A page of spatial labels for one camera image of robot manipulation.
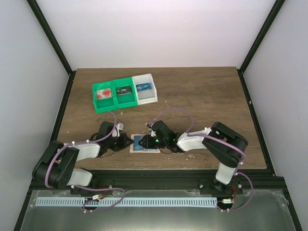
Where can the black frame post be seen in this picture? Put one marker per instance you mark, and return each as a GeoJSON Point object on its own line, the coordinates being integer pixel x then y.
{"type": "Point", "coordinates": [34, 6]}
{"type": "Point", "coordinates": [278, 4]}

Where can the left side frame rail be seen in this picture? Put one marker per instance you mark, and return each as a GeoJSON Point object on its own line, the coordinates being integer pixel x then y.
{"type": "Point", "coordinates": [60, 110]}

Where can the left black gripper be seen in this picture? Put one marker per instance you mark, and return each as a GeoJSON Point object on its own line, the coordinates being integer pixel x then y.
{"type": "Point", "coordinates": [121, 142]}

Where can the left black frame post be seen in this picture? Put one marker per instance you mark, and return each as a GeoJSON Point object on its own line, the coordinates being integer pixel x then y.
{"type": "Point", "coordinates": [34, 6]}

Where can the white card red circles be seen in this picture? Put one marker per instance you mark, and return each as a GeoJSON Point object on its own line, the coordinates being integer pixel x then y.
{"type": "Point", "coordinates": [104, 94]}

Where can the green bin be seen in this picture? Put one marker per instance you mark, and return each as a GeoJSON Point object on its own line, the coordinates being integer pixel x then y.
{"type": "Point", "coordinates": [127, 100]}
{"type": "Point", "coordinates": [104, 105]}

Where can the blue VIP card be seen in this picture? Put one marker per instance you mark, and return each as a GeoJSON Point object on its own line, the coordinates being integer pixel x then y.
{"type": "Point", "coordinates": [136, 145]}

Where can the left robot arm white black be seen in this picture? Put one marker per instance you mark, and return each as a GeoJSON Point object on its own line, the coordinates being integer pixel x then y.
{"type": "Point", "coordinates": [94, 147]}

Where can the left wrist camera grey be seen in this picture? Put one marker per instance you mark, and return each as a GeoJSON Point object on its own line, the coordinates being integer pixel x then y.
{"type": "Point", "coordinates": [117, 130]}

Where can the right black frame post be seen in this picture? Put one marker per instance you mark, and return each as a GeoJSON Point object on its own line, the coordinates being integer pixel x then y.
{"type": "Point", "coordinates": [278, 4]}

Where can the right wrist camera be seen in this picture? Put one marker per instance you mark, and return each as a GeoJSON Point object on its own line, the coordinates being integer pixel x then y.
{"type": "Point", "coordinates": [149, 126]}

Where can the frame rail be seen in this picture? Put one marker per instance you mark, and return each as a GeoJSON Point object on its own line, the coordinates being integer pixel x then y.
{"type": "Point", "coordinates": [263, 146]}
{"type": "Point", "coordinates": [60, 110]}

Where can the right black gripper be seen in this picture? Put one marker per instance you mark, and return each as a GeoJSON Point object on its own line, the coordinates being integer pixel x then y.
{"type": "Point", "coordinates": [149, 142]}

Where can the light blue slotted cable duct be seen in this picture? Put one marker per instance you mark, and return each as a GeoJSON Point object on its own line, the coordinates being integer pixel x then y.
{"type": "Point", "coordinates": [130, 202]}

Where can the white bin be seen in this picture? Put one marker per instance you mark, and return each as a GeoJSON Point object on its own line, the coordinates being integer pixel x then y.
{"type": "Point", "coordinates": [147, 96]}

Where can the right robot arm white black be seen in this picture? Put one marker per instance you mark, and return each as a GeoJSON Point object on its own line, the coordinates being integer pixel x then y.
{"type": "Point", "coordinates": [225, 144]}

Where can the middle green bin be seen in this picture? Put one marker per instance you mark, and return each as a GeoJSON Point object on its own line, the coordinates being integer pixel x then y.
{"type": "Point", "coordinates": [127, 100]}

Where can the metal front plate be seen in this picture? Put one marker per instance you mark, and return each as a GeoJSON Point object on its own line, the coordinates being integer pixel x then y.
{"type": "Point", "coordinates": [262, 210]}

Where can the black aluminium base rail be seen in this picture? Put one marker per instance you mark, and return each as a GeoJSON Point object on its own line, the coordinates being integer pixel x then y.
{"type": "Point", "coordinates": [201, 180]}

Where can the right side frame rail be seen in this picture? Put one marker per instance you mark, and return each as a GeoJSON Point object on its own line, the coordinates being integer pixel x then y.
{"type": "Point", "coordinates": [263, 146]}

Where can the black VIP card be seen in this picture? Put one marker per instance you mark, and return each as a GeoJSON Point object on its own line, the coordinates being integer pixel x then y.
{"type": "Point", "coordinates": [124, 90]}

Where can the left green bin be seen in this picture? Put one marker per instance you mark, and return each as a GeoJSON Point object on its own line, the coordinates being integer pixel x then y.
{"type": "Point", "coordinates": [104, 105]}

